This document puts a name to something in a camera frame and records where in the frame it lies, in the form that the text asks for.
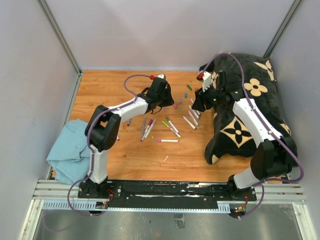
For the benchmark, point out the beige cap marker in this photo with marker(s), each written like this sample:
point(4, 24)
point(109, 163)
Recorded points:
point(150, 128)

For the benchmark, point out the aluminium frame rails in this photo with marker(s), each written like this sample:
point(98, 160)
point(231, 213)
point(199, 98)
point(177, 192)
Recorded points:
point(57, 213)

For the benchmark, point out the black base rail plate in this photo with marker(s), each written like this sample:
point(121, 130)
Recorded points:
point(163, 195)

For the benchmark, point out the light green cap marker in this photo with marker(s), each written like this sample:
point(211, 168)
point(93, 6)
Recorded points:
point(169, 127)

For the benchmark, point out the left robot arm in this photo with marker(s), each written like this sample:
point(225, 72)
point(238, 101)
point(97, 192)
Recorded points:
point(103, 127)

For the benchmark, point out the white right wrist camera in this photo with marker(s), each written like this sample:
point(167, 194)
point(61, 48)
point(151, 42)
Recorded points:
point(204, 77)

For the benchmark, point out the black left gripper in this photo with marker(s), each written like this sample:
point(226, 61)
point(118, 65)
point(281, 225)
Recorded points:
point(170, 101)

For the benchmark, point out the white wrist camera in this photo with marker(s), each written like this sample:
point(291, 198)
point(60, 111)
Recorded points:
point(204, 77)
point(160, 76)

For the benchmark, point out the black floral pillow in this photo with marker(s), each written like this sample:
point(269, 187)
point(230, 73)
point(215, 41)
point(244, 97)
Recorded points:
point(231, 136)

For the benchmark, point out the light blue cloth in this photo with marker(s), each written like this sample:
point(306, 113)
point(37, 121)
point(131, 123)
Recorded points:
point(70, 156)

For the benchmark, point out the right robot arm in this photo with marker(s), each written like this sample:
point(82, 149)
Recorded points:
point(275, 154)

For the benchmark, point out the lavender cap marker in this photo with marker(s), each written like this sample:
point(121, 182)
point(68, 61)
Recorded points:
point(193, 119)

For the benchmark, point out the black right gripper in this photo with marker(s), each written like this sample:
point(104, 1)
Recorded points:
point(198, 104)

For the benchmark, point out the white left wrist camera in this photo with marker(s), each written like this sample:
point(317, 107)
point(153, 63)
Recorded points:
point(160, 76)

